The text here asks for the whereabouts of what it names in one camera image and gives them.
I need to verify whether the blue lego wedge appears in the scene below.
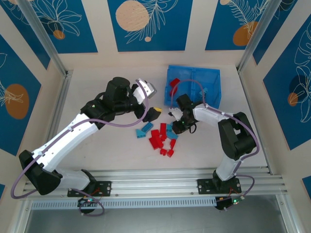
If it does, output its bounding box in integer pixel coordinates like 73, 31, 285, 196
135, 128, 149, 140

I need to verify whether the large red lego brick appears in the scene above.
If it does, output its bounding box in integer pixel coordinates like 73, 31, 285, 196
148, 136, 163, 149

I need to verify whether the blue plastic bin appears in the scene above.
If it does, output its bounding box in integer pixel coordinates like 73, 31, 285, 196
164, 64, 196, 107
191, 67, 223, 109

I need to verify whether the small circuit board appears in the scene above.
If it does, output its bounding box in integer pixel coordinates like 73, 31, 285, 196
215, 196, 245, 211
77, 197, 101, 208

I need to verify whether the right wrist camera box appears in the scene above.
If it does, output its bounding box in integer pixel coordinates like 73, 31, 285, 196
168, 108, 182, 121

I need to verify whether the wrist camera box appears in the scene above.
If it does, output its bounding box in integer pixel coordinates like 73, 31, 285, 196
168, 108, 182, 121
134, 78, 158, 105

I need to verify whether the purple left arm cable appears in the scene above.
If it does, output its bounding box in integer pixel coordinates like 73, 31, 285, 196
11, 79, 151, 216

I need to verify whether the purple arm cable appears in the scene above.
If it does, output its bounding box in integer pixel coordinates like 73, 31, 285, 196
11, 79, 151, 216
169, 79, 259, 202

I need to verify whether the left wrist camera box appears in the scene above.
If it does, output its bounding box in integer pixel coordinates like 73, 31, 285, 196
134, 78, 158, 105

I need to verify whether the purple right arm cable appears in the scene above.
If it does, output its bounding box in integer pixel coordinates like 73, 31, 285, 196
169, 79, 259, 202

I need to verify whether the aluminium side rail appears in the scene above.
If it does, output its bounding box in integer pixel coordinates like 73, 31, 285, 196
36, 70, 73, 180
237, 69, 273, 175

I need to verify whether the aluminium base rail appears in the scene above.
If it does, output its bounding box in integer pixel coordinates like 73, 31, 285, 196
20, 168, 290, 201

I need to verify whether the grey slotted cable duct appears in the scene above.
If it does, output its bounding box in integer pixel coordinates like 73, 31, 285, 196
31, 197, 217, 210

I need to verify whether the aluminium frame post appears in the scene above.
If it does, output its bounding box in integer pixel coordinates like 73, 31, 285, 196
17, 0, 69, 76
237, 0, 285, 73

